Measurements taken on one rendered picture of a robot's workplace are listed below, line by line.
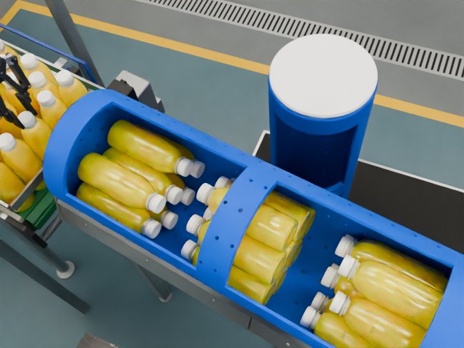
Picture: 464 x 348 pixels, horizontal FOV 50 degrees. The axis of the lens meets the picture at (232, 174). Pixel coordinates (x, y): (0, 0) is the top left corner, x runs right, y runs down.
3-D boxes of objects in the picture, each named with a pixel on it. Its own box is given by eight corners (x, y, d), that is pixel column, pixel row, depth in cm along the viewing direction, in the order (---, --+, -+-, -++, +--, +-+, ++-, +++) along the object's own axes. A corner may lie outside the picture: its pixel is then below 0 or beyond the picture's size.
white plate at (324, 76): (259, 44, 136) (259, 47, 137) (283, 126, 122) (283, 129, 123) (358, 24, 136) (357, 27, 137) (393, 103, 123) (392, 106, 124)
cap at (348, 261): (357, 256, 90) (348, 251, 91) (348, 274, 89) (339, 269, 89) (355, 263, 94) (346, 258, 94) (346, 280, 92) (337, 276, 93)
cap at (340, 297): (341, 309, 95) (332, 305, 95) (349, 293, 94) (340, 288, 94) (337, 317, 91) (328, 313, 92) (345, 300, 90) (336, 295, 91)
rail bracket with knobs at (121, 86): (125, 131, 142) (114, 110, 133) (105, 121, 145) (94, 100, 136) (145, 106, 146) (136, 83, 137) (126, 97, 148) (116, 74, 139)
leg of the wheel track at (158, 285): (167, 304, 208) (127, 253, 153) (156, 297, 210) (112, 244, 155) (175, 293, 210) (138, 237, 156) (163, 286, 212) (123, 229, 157)
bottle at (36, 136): (44, 172, 138) (13, 135, 121) (44, 151, 141) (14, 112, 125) (70, 167, 138) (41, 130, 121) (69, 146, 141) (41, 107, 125)
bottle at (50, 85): (71, 108, 148) (45, 66, 132) (81, 124, 145) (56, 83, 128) (50, 120, 146) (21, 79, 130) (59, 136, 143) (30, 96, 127)
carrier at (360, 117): (265, 190, 213) (281, 253, 199) (257, 47, 137) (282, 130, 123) (330, 177, 214) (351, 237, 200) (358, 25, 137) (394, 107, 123)
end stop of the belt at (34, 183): (16, 211, 127) (11, 206, 124) (14, 210, 127) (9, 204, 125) (112, 99, 142) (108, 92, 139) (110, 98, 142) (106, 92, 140)
